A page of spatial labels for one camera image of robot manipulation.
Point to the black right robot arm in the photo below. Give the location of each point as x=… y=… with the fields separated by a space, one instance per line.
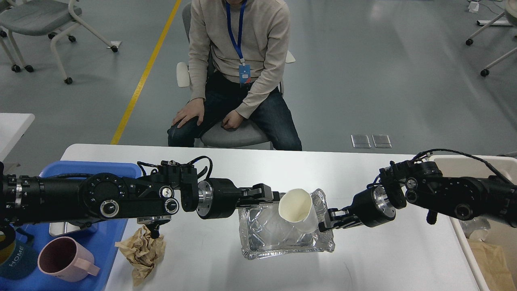
x=422 y=184

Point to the grey chair far left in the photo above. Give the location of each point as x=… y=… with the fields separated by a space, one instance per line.
x=42 y=17

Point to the beige plastic bin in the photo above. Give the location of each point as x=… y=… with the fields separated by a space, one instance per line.
x=500 y=233

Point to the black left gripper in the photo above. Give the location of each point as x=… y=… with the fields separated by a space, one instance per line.
x=218 y=197

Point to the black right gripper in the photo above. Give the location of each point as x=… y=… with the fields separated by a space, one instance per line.
x=371 y=207

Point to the seated person beige sweater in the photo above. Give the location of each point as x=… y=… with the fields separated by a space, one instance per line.
x=242 y=60

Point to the clear plastic bag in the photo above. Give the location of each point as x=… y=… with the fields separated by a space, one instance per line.
x=477 y=227

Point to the blue plastic tray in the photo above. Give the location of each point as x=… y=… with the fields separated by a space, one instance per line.
x=99 y=239

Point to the metal floor socket plate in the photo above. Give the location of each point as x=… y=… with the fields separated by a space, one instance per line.
x=360 y=141

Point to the stainless steel rectangular container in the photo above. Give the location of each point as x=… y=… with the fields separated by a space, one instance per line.
x=67 y=229

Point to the white side table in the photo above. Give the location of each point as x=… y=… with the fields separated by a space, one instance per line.
x=12 y=128

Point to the aluminium foil tray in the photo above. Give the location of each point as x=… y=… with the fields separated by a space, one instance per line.
x=263 y=233

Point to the pink mug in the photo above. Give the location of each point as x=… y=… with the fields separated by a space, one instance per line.
x=66 y=259

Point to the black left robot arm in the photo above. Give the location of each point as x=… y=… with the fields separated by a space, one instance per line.
x=84 y=199

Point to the brown paper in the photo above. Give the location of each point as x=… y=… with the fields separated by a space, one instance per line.
x=142 y=252

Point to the grey office chair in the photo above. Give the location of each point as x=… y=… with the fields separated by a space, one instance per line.
x=238 y=137

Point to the white paper cup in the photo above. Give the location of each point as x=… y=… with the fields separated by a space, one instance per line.
x=296 y=207

